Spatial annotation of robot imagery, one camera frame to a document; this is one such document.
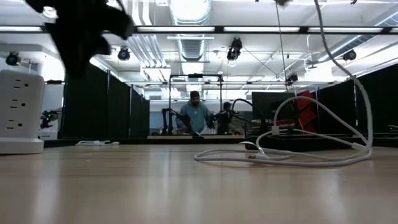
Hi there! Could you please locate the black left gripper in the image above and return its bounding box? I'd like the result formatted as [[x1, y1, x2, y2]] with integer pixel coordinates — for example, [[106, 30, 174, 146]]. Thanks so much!
[[25, 0, 137, 79]]

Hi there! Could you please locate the white tower power strip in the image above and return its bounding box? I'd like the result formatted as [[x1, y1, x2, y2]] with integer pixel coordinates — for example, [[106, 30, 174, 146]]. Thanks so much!
[[0, 68, 46, 155]]

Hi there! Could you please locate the long black power strip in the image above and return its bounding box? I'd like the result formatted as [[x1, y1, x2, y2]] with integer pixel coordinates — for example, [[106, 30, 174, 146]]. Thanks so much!
[[244, 133, 363, 152]]

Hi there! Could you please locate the black ceiling spotlight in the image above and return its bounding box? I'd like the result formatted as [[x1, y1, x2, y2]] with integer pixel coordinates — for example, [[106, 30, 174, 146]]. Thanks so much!
[[5, 51, 22, 67], [285, 73, 299, 86], [342, 49, 358, 62], [117, 45, 131, 62], [226, 36, 243, 62]]

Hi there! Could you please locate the black curtain partition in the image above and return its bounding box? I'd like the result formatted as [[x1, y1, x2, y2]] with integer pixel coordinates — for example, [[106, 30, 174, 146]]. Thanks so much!
[[60, 62, 150, 139], [316, 63, 398, 135]]

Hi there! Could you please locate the white box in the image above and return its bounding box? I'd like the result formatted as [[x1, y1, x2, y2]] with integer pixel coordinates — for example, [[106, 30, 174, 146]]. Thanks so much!
[[38, 128, 59, 141]]

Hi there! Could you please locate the wooden background table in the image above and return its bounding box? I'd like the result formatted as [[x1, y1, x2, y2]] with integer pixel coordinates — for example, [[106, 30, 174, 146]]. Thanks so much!
[[147, 134, 249, 140]]

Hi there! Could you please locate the black monitor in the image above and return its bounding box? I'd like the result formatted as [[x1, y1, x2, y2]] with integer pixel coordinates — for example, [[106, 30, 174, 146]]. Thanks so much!
[[251, 91, 296, 131]]

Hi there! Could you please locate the red panel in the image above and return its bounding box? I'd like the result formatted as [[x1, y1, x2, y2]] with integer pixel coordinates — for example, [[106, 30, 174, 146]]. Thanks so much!
[[295, 90, 318, 134]]

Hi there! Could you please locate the silver ventilation duct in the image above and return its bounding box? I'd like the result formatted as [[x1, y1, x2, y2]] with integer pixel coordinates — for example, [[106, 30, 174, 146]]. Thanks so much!
[[167, 0, 215, 62]]

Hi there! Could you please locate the black background rig frame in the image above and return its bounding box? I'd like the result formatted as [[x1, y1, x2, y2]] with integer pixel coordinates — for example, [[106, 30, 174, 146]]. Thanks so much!
[[168, 73, 223, 135]]

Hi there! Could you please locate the thin black hanging cable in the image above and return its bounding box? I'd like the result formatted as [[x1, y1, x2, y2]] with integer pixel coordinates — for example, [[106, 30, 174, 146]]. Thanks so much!
[[275, 0, 289, 91]]

